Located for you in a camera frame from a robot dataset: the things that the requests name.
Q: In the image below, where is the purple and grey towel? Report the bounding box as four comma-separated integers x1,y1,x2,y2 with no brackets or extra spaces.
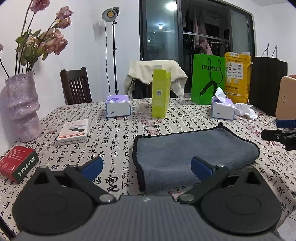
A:
132,123,260,193

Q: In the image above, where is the beige plastic case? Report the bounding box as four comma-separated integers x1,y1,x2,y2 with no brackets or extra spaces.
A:
275,76,296,120

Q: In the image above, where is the crumpled white tissue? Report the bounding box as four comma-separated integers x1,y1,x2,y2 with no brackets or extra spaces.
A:
234,103,258,120

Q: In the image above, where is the red and green box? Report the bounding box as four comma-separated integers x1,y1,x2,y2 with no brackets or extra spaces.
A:
0,146,39,184

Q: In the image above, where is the right purple tissue pack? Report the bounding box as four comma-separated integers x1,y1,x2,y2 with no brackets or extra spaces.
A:
211,87,235,121

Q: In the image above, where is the purple tissue pack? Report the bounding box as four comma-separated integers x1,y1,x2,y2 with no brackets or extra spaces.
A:
211,87,235,121
105,94,132,118

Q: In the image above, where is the black paper bag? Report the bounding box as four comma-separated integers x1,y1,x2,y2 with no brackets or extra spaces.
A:
249,57,288,116

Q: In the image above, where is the calligraphy print tablecloth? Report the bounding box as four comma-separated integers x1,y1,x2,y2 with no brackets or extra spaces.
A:
0,97,296,239

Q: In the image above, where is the white flat product box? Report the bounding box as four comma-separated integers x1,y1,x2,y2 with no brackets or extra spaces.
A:
56,119,89,146

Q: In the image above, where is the yellow paper bag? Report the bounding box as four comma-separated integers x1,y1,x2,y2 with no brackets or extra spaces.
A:
224,52,251,104

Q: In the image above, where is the green mucun paper bag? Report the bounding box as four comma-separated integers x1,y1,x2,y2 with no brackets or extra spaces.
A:
191,54,226,105

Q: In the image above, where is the pink glitter vase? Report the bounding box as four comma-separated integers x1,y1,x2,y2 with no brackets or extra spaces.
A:
5,71,42,143

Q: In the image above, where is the left purple tissue pack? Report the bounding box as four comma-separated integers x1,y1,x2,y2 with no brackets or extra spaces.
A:
105,94,132,118

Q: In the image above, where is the dark wooden chair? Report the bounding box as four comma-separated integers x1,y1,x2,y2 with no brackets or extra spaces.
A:
60,67,92,105

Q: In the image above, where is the lime green snack box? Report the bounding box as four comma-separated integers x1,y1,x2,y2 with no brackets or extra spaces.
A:
152,65,171,118

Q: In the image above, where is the dark chair under cloth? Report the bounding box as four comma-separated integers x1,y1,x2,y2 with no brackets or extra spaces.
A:
132,79,152,99

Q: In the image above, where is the black framed glass door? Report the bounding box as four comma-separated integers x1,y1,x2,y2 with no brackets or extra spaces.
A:
139,1,255,69

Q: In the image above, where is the cream cloth on chair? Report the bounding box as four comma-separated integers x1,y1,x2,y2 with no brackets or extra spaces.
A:
124,60,188,99

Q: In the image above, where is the studio light on stand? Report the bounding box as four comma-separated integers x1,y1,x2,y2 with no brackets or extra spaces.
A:
102,7,119,94

